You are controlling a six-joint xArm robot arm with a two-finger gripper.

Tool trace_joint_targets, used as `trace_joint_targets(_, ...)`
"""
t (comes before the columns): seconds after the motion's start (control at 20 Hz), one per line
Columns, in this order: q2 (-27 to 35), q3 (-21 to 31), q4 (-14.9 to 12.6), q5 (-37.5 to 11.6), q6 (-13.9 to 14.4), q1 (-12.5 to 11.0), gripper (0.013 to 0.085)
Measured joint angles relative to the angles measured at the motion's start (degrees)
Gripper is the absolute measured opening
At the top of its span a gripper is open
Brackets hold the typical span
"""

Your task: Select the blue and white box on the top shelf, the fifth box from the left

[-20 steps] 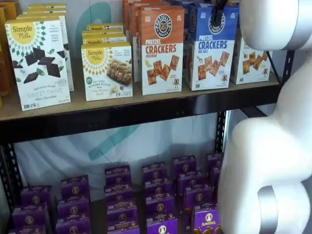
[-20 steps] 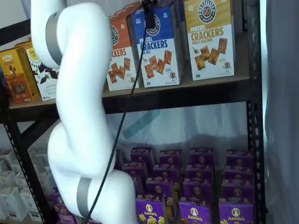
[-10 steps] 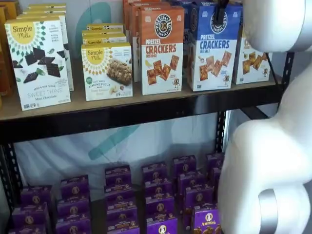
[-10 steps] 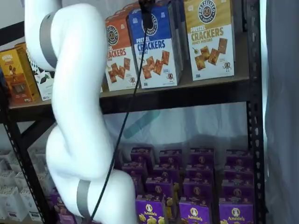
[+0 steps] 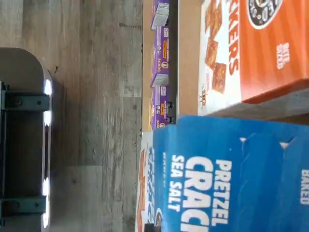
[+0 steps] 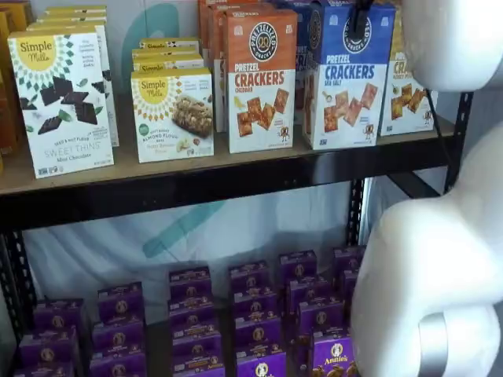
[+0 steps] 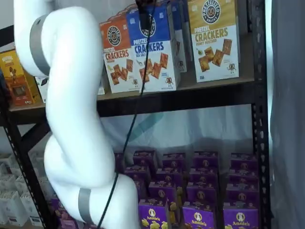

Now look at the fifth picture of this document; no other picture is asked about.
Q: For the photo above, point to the orange cheddar pretzel crackers box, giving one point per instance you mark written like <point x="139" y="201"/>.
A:
<point x="265" y="48"/>

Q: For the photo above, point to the teal aluminium frame rail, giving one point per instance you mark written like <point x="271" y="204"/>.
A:
<point x="24" y="102"/>
<point x="24" y="206"/>

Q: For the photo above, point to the dark rounded robot cart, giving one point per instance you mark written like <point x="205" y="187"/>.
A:
<point x="24" y="65"/>

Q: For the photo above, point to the long black steel shelf beam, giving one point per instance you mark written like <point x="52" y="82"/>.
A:
<point x="173" y="72"/>

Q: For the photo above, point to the purple Annie's box orange label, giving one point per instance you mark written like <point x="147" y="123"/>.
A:
<point x="160" y="106"/>
<point x="160" y="55"/>

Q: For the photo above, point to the purple Annie's snack box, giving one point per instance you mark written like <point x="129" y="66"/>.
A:
<point x="160" y="14"/>

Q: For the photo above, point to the blue sea salt pretzel crackers box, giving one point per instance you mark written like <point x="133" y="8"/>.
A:
<point x="217" y="181"/>

